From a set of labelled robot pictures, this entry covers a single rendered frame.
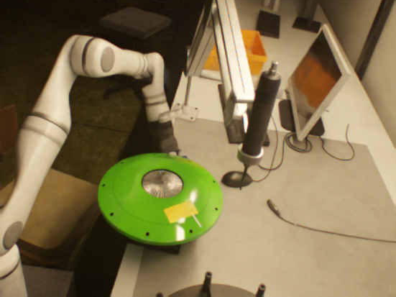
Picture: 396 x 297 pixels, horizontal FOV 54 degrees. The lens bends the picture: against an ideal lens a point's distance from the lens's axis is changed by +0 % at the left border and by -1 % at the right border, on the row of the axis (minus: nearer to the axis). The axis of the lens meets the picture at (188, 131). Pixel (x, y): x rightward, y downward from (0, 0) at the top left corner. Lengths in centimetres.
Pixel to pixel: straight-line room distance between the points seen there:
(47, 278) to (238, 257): 49
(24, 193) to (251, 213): 66
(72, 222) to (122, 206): 61
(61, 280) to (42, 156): 38
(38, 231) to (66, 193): 20
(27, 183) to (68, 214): 75
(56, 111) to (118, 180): 25
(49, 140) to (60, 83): 14
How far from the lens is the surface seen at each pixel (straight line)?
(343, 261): 120
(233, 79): 85
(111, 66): 95
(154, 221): 91
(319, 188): 138
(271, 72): 69
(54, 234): 150
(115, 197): 96
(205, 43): 123
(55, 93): 89
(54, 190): 165
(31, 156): 83
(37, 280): 111
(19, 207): 81
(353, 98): 205
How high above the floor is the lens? 175
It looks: 34 degrees down
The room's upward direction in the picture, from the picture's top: 9 degrees clockwise
